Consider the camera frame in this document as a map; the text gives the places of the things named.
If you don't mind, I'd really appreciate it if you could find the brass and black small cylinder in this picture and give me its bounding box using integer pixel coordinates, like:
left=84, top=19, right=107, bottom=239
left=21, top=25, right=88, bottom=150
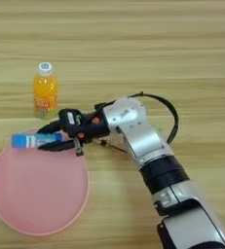
left=96, top=136, right=129, bottom=155

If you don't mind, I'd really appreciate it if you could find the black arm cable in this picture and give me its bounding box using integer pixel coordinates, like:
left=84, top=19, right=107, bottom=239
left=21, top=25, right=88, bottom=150
left=128, top=91, right=180, bottom=146

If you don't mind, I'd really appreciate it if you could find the blue glue stick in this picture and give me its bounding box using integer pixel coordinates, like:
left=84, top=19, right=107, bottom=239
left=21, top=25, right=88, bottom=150
left=11, top=131, right=66, bottom=151

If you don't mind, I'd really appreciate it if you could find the pink round plate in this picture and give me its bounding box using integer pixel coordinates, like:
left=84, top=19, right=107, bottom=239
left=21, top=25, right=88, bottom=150
left=0, top=127, right=91, bottom=237

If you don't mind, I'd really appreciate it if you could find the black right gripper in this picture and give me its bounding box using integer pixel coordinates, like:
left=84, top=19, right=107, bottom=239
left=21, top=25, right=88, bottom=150
left=36, top=110, right=112, bottom=158

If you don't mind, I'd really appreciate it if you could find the small black box white label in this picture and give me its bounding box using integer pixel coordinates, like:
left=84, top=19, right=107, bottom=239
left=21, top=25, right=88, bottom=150
left=57, top=108, right=85, bottom=131

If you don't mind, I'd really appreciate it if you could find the orange juice bottle white cap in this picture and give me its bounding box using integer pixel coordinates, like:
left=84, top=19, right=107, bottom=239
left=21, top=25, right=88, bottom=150
left=32, top=61, right=59, bottom=120

